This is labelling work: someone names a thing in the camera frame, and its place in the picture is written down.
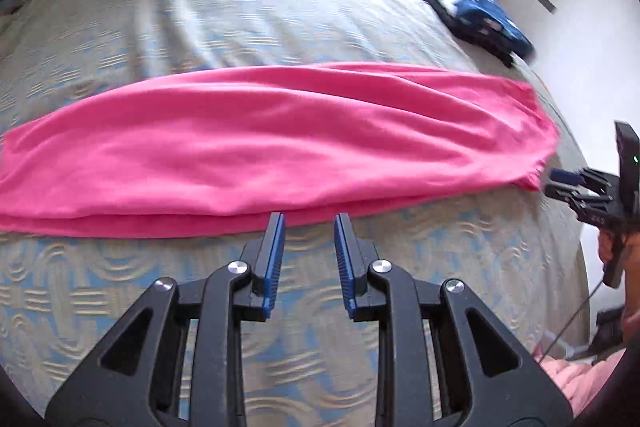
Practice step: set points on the bed with patterned bedspread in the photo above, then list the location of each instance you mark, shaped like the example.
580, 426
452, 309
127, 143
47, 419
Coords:
280, 22

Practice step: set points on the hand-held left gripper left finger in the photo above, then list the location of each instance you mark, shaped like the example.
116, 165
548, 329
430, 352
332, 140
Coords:
275, 257

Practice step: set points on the pink pants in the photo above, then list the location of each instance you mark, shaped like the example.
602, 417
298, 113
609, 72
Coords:
280, 147

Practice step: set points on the navy star blanket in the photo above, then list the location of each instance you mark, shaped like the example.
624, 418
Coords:
475, 7

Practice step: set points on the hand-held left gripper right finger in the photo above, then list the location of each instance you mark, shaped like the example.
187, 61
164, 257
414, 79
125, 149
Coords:
345, 257

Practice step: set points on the dark wall socket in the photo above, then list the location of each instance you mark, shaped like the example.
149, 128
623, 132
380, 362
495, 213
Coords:
544, 1

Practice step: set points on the person's pink clothing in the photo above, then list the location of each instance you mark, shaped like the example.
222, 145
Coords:
580, 382

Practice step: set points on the person's right hand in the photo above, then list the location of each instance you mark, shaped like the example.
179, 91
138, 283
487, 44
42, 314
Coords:
606, 247

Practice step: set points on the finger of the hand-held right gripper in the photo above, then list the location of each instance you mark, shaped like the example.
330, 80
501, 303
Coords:
567, 177
560, 193

